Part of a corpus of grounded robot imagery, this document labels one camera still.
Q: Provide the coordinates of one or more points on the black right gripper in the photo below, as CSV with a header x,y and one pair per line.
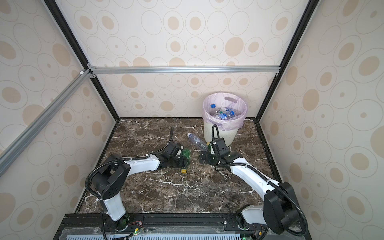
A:
x,y
208,154

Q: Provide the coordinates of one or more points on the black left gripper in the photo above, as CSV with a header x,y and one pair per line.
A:
x,y
182,164

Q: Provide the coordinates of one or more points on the green bottle yellow cap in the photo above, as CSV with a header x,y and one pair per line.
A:
x,y
185,161

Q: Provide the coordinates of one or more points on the clear bottle purple tint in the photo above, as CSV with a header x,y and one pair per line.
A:
x,y
197,142

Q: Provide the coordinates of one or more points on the small crushed bottle blue cap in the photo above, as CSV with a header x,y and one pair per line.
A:
x,y
223,116

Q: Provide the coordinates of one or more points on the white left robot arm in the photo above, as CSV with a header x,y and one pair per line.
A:
x,y
106,181

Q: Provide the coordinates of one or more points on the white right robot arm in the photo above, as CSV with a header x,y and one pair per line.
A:
x,y
280,210

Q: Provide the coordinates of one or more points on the white waste bin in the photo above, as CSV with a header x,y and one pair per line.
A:
x,y
228,136

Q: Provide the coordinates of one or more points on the pink bin liner bag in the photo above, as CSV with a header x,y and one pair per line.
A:
x,y
224,100

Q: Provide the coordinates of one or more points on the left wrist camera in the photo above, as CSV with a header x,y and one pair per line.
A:
x,y
179,149

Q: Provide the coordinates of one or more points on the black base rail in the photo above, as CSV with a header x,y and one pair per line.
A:
x,y
221,226

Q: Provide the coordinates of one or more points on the horizontal aluminium rail back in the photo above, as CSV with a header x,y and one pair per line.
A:
x,y
185,70

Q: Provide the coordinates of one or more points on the aluminium rail left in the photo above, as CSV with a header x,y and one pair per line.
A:
x,y
28,135

